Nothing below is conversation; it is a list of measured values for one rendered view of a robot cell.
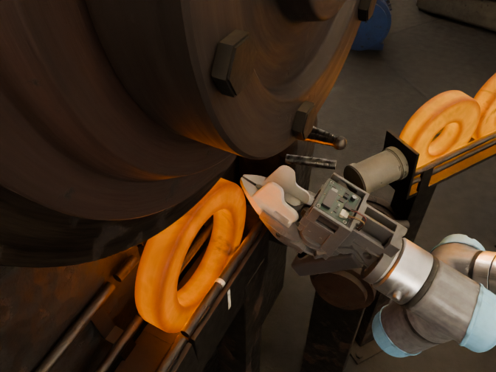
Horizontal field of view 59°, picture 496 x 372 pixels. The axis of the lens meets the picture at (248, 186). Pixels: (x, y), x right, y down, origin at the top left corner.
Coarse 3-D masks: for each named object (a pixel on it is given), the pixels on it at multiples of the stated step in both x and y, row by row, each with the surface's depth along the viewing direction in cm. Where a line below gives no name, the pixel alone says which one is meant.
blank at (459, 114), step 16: (448, 96) 70; (464, 96) 71; (416, 112) 71; (432, 112) 69; (448, 112) 70; (464, 112) 72; (416, 128) 70; (432, 128) 71; (448, 128) 77; (464, 128) 75; (416, 144) 72; (432, 144) 79; (448, 144) 77; (464, 144) 79; (432, 160) 77
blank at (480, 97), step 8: (488, 80) 75; (480, 88) 76; (488, 88) 75; (480, 96) 76; (488, 96) 75; (480, 104) 76; (488, 104) 75; (480, 112) 76; (488, 112) 76; (480, 120) 76; (488, 120) 77; (480, 128) 78; (488, 128) 79; (472, 136) 81; (480, 136) 80
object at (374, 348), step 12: (396, 192) 86; (432, 192) 83; (396, 204) 87; (408, 204) 84; (420, 204) 84; (408, 216) 85; (420, 216) 87; (384, 300) 107; (372, 312) 109; (360, 324) 117; (360, 336) 119; (372, 336) 120; (360, 348) 121; (372, 348) 121; (360, 360) 118
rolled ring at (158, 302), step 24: (216, 192) 47; (240, 192) 53; (192, 216) 44; (216, 216) 56; (240, 216) 56; (168, 240) 43; (192, 240) 45; (216, 240) 57; (240, 240) 59; (144, 264) 43; (168, 264) 43; (216, 264) 57; (144, 288) 44; (168, 288) 44; (192, 288) 55; (144, 312) 46; (168, 312) 46; (192, 312) 52
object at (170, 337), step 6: (204, 252) 63; (198, 258) 62; (198, 264) 62; (192, 270) 61; (186, 276) 60; (180, 282) 60; (186, 282) 60; (180, 288) 59; (150, 324) 55; (144, 330) 54; (150, 330) 54; (156, 330) 54; (156, 336) 54; (162, 336) 54; (168, 336) 54; (174, 336) 54; (168, 342) 53
